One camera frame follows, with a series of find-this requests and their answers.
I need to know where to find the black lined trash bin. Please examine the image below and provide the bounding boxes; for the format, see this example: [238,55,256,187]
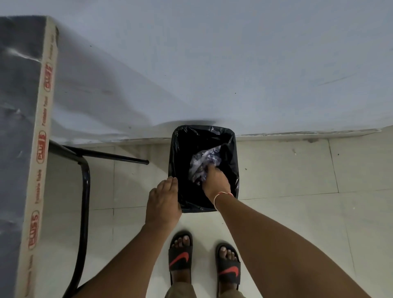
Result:
[168,124,240,213]

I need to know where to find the black metal table frame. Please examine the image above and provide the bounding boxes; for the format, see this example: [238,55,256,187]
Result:
[49,140,150,298]

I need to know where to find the person's left foot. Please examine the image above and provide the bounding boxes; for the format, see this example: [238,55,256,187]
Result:
[170,235,192,284]

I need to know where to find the clear plastic tissue packet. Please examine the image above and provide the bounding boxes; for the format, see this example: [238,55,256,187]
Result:
[187,146,223,186]

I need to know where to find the person's left forearm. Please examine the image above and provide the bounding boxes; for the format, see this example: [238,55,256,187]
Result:
[73,224,182,298]

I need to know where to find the person's foot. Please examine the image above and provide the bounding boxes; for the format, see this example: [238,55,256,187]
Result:
[218,247,239,291]
[170,235,192,284]

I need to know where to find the person's right hand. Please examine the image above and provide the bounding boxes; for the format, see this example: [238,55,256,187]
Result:
[201,164,233,203]

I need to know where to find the black left sandal red logo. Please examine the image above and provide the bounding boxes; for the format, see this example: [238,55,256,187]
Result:
[168,230,194,286]

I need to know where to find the person's right forearm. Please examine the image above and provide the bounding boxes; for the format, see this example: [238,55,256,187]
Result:
[215,195,372,298]

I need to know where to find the red and white thread bracelet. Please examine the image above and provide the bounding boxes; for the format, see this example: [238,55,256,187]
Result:
[213,192,234,212]

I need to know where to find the black sandal red logo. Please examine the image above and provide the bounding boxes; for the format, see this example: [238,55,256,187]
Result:
[215,243,241,292]
[168,230,194,286]

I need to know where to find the person's right foot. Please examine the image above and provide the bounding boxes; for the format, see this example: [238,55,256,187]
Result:
[218,247,239,291]

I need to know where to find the black right sandal red logo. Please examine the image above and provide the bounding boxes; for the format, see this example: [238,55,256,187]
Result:
[215,243,241,292]

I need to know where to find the person's left hand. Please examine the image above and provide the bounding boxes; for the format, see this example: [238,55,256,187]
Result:
[145,176,182,231]

